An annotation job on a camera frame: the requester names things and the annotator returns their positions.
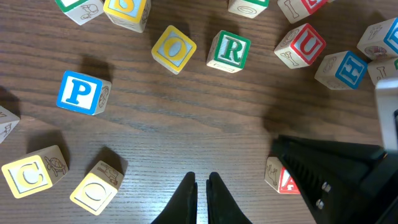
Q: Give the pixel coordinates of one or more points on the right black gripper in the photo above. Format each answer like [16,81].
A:
[341,182]

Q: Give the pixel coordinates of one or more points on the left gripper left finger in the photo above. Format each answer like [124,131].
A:
[182,207]

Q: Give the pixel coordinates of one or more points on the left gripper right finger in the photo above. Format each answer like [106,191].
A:
[222,208]

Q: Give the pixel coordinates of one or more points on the red A block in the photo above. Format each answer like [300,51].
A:
[278,177]

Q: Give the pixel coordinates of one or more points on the yellow block lower right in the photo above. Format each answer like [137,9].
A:
[97,188]

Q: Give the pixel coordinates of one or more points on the blue H block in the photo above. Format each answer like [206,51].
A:
[341,71]

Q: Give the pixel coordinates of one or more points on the green N block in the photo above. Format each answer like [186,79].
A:
[381,69]

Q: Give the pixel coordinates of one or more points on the red U block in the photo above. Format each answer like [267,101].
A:
[300,47]

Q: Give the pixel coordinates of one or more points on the blue D block middle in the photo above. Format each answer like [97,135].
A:
[379,41]

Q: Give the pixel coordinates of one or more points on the yellow block lower middle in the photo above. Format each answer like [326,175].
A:
[35,172]

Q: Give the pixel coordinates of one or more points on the green R block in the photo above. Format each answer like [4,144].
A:
[228,52]

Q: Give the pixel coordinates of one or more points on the blue P block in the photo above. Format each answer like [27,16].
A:
[83,93]

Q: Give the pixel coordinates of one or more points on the yellow block centre left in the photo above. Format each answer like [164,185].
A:
[173,49]

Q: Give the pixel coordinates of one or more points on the red E block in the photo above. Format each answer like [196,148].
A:
[296,10]

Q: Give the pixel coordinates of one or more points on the green Z block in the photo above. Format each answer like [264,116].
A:
[247,8]

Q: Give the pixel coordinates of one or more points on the yellow block lower left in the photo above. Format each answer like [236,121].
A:
[7,123]

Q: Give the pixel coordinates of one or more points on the yellow block beside L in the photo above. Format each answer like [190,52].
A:
[129,14]

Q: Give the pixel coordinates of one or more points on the green L block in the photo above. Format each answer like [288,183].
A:
[81,11]

